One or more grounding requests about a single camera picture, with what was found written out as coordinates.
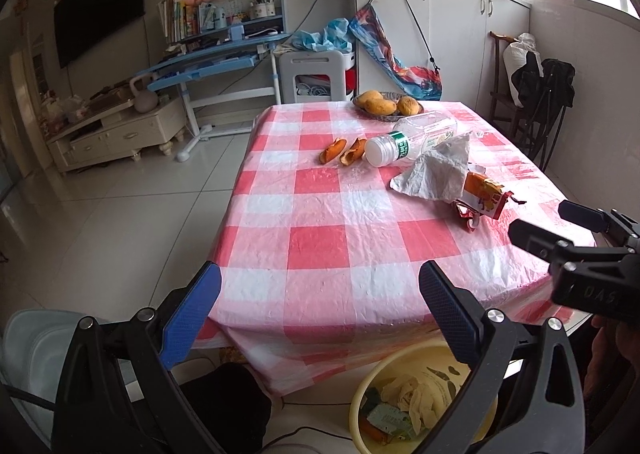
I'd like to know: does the black wall television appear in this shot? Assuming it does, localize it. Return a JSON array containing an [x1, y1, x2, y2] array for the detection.
[[52, 0, 146, 70]]

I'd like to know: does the row of books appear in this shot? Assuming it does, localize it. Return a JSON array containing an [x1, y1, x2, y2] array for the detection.
[[158, 0, 202, 44]]

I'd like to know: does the woven fruit basket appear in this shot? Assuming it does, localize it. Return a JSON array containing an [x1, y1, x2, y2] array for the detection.
[[352, 91, 425, 123]]

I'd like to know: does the yellow plastic basin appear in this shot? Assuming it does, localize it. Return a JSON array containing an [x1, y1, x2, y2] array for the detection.
[[349, 340, 499, 454]]

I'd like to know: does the dark wooden chair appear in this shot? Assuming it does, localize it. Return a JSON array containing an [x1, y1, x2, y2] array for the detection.
[[487, 30, 532, 136]]

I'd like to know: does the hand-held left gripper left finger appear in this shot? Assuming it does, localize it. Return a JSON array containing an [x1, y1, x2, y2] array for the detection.
[[52, 261, 222, 454]]

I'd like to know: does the black folding chair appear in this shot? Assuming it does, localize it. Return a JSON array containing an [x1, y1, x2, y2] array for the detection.
[[510, 57, 577, 173]]

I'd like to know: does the colourful printed drawstring bag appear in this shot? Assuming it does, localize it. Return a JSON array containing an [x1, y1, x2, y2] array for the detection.
[[348, 0, 444, 102]]

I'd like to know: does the pale green chair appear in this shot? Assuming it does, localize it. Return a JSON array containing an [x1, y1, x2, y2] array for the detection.
[[0, 309, 137, 437]]

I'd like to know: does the blue plastic bag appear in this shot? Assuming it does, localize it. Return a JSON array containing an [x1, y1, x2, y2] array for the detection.
[[291, 18, 352, 54]]

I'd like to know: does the white plastic stool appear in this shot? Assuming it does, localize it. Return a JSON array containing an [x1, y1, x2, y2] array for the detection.
[[278, 50, 357, 106]]

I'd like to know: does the orange snack packet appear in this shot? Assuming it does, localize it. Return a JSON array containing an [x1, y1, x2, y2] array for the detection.
[[452, 169, 517, 233]]

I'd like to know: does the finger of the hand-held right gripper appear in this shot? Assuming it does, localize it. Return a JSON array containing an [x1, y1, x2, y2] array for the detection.
[[509, 218, 572, 263], [557, 200, 609, 235]]

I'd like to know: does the black floor cable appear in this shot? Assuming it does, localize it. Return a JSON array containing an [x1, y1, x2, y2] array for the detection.
[[262, 426, 352, 453]]

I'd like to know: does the person's right hand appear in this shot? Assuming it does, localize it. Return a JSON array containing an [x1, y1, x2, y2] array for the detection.
[[584, 320, 635, 406]]

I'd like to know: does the pink checkered tablecloth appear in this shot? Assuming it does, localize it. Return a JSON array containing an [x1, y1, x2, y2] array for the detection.
[[192, 100, 599, 398]]

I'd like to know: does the white sack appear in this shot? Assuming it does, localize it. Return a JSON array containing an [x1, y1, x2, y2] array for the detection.
[[502, 32, 544, 108]]

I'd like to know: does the clear plastic bottle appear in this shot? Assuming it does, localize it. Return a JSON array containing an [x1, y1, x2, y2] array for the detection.
[[364, 115, 459, 168]]

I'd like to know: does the white paper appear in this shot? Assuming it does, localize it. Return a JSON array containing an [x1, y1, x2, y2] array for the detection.
[[389, 130, 474, 203]]

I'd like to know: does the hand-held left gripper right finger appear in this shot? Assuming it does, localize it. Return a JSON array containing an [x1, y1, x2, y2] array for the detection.
[[419, 260, 586, 454]]

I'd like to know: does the white storage cabinet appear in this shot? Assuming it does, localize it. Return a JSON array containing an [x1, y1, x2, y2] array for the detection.
[[347, 0, 532, 121]]

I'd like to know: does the light blue paper carton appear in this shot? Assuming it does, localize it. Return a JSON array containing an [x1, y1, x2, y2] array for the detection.
[[367, 407, 412, 435]]

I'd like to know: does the blue study desk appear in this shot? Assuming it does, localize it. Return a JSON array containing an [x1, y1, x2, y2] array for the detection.
[[148, 0, 292, 163]]

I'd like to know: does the person's black trouser leg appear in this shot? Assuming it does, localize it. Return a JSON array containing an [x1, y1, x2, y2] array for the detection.
[[179, 363, 274, 454]]

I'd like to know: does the beige kettlebell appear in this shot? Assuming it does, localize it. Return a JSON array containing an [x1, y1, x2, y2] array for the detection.
[[128, 75, 159, 115]]

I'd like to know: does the cream television cabinet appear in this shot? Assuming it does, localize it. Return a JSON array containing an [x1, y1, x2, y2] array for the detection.
[[47, 93, 188, 175]]

